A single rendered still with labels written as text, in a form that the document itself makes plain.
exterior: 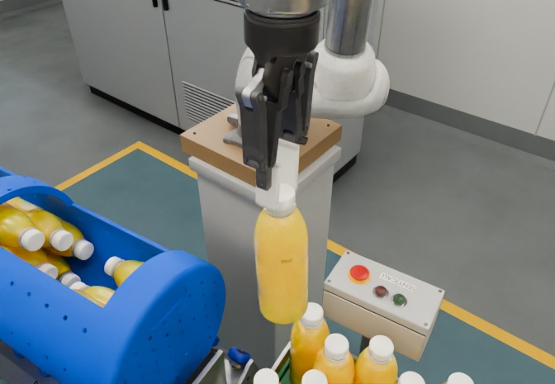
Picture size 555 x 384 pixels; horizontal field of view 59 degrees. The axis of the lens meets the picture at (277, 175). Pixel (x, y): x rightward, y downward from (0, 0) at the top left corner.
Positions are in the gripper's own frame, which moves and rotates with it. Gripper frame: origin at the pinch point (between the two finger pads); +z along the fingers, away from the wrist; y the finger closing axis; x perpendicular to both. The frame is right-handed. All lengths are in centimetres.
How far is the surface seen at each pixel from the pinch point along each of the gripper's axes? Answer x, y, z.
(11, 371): -51, 19, 59
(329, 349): 8.2, -4.2, 33.8
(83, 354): -21.1, 18.9, 29.0
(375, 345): 14.2, -8.7, 33.7
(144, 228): -134, -92, 143
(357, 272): 5.4, -21.5, 33.3
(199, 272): -14.5, -0.4, 25.6
